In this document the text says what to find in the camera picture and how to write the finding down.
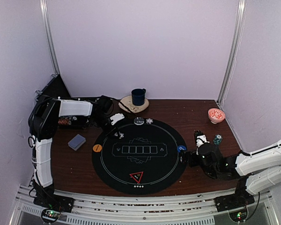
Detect red patterned small bowl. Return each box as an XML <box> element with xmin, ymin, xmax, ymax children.
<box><xmin>208</xmin><ymin>108</ymin><xmax>226</xmax><ymax>124</ymax></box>

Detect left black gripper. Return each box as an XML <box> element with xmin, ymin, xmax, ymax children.
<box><xmin>91</xmin><ymin>113</ymin><xmax>120</xmax><ymax>138</ymax></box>

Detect round black poker mat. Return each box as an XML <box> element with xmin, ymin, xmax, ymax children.
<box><xmin>92</xmin><ymin>118</ymin><xmax>186</xmax><ymax>195</ymax></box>

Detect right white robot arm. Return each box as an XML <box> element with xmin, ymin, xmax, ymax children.
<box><xmin>177</xmin><ymin>130</ymin><xmax>281</xmax><ymax>207</ymax></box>

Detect red five chip row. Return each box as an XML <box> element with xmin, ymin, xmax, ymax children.
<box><xmin>58</xmin><ymin>118</ymin><xmax>72</xmax><ymax>126</ymax></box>

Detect beige ceramic saucer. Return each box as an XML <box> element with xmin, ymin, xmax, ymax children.
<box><xmin>118</xmin><ymin>95</ymin><xmax>149</xmax><ymax>113</ymax></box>

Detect red triangle all-in marker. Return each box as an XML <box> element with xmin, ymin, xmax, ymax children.
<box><xmin>129</xmin><ymin>171</ymin><xmax>143</xmax><ymax>184</ymax></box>

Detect black poker set case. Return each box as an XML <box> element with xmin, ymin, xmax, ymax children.
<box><xmin>29</xmin><ymin>75</ymin><xmax>97</xmax><ymax>130</ymax></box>

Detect orange big blind button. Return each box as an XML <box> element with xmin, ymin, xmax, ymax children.
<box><xmin>92</xmin><ymin>144</ymin><xmax>103</xmax><ymax>152</ymax></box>

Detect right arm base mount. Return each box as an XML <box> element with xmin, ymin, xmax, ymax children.
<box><xmin>214</xmin><ymin>194</ymin><xmax>255</xmax><ymax>223</ymax></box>

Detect blue small blind button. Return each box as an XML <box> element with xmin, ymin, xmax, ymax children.
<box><xmin>177</xmin><ymin>145</ymin><xmax>187</xmax><ymax>152</ymax></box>

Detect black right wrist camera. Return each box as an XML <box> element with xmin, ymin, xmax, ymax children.
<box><xmin>194</xmin><ymin>130</ymin><xmax>209</xmax><ymax>148</ymax></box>

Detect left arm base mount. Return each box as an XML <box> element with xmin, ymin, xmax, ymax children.
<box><xmin>33</xmin><ymin>195</ymin><xmax>74</xmax><ymax>224</ymax></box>

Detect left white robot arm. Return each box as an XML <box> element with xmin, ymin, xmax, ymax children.
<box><xmin>28</xmin><ymin>95</ymin><xmax>125</xmax><ymax>188</ymax></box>

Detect dark blue mug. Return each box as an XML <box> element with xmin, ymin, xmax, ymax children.
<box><xmin>131</xmin><ymin>89</ymin><xmax>146</xmax><ymax>106</ymax></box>

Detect blue playing card deck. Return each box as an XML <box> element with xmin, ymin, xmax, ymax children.
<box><xmin>68</xmin><ymin>134</ymin><xmax>86</xmax><ymax>151</ymax></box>

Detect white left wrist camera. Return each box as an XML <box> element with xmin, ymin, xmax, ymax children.
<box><xmin>109</xmin><ymin>113</ymin><xmax>125</xmax><ymax>126</ymax></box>

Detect green blue chip stack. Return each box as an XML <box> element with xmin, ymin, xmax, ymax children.
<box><xmin>213</xmin><ymin>134</ymin><xmax>222</xmax><ymax>145</ymax></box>

